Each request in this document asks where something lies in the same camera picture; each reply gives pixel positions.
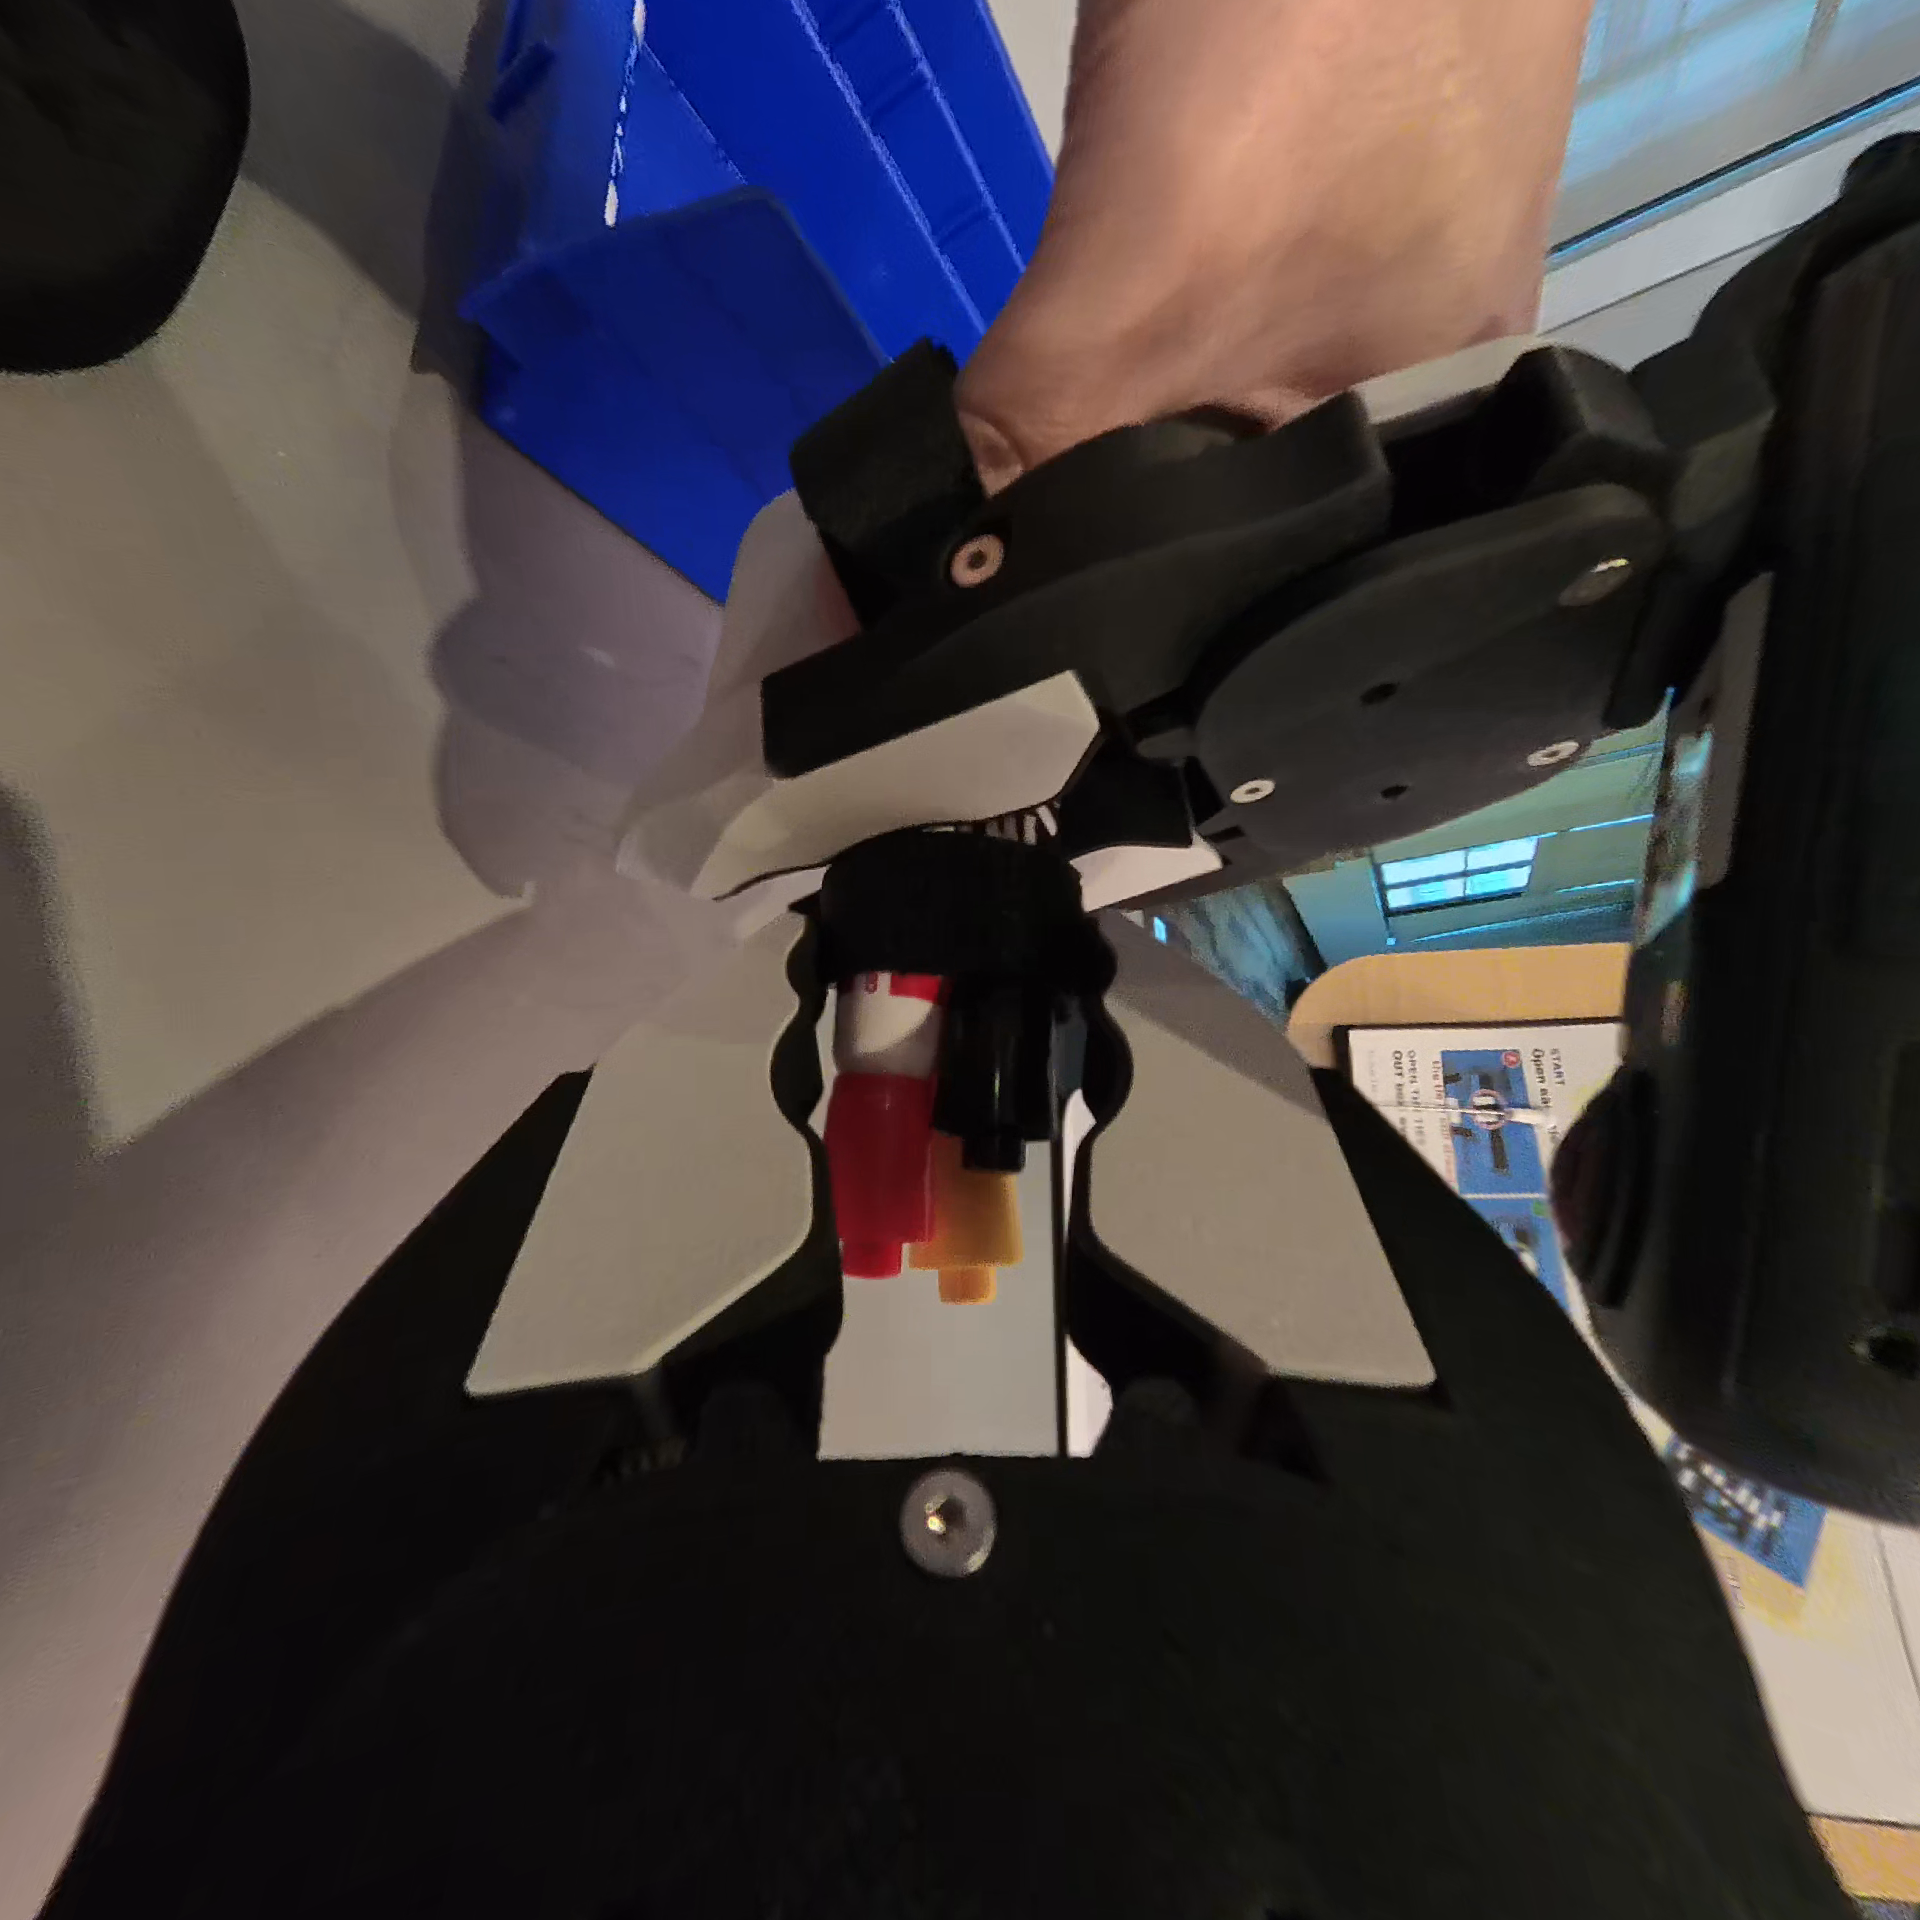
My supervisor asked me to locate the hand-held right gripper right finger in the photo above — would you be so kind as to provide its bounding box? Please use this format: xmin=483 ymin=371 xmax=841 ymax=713
xmin=1066 ymin=914 xmax=1445 ymax=1455

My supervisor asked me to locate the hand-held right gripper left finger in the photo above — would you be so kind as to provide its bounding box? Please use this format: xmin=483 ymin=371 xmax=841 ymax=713
xmin=464 ymin=914 xmax=847 ymax=1455

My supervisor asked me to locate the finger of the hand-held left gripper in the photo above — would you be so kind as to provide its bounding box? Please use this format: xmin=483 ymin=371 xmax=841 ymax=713
xmin=616 ymin=497 xmax=1107 ymax=906
xmin=1067 ymin=830 xmax=1229 ymax=922

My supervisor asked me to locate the black hook-and-loop strap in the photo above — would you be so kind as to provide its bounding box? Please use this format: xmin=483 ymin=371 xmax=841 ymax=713
xmin=816 ymin=831 xmax=1109 ymax=1461

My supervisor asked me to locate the red cap marker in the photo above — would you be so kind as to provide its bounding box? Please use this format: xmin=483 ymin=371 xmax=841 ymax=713
xmin=826 ymin=967 xmax=951 ymax=1281

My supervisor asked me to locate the black cap marker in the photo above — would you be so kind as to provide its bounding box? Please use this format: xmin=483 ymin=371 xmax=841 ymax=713
xmin=938 ymin=975 xmax=1057 ymax=1175

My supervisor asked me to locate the yellow marker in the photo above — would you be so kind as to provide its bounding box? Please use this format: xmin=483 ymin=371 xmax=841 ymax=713
xmin=907 ymin=1162 xmax=1029 ymax=1307

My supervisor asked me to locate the person's left hand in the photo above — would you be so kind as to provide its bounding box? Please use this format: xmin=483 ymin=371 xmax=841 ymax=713
xmin=951 ymin=0 xmax=1593 ymax=493

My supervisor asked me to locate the printed instruction sheet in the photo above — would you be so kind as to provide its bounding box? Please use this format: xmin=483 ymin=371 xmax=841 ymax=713
xmin=1342 ymin=1020 xmax=1920 ymax=1825

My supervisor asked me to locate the blue plastic bin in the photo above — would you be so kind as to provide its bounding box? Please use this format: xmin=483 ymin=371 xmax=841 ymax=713
xmin=457 ymin=0 xmax=1059 ymax=601

